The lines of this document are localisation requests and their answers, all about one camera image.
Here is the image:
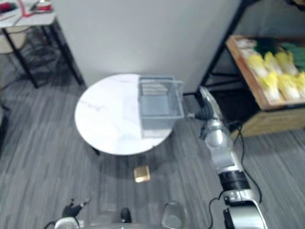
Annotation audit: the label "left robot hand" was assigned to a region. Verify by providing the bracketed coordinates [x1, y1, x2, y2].
[62, 197, 93, 218]

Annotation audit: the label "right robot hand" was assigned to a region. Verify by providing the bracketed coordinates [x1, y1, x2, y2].
[187, 85, 223, 123]

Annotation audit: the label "wooden vegetable crate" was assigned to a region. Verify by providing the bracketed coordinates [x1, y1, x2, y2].
[225, 34, 305, 138]

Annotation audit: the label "dark robot foot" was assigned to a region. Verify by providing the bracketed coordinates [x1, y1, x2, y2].
[120, 207, 132, 223]

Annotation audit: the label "yellow napa cabbage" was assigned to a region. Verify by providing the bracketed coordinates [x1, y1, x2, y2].
[258, 71, 286, 101]
[295, 71, 305, 99]
[277, 73, 303, 101]
[275, 51, 299, 76]
[246, 53, 267, 77]
[263, 51, 284, 75]

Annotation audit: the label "pale white vegetables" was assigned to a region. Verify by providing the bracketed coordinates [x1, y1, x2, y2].
[234, 38, 257, 57]

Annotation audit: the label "gold table base block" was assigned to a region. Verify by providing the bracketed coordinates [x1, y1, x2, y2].
[133, 165, 151, 183]

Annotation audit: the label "dark green leafy vegetables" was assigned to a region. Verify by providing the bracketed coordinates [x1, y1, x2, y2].
[253, 38, 279, 57]
[283, 42, 305, 69]

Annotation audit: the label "round white marble table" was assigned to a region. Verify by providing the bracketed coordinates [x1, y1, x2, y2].
[74, 73, 176, 156]

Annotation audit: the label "black object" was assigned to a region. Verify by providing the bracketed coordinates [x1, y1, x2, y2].
[0, 102, 10, 159]

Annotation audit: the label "red box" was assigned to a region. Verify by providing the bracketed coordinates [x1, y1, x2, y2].
[30, 0, 53, 12]

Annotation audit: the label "white table with black legs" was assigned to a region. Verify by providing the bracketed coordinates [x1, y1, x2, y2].
[0, 0, 86, 89]

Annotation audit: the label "grey wire basket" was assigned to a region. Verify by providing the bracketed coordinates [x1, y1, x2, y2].
[137, 75, 185, 138]

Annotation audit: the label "black metal shelf frame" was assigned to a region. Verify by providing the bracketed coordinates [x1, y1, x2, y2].
[199, 0, 305, 94]

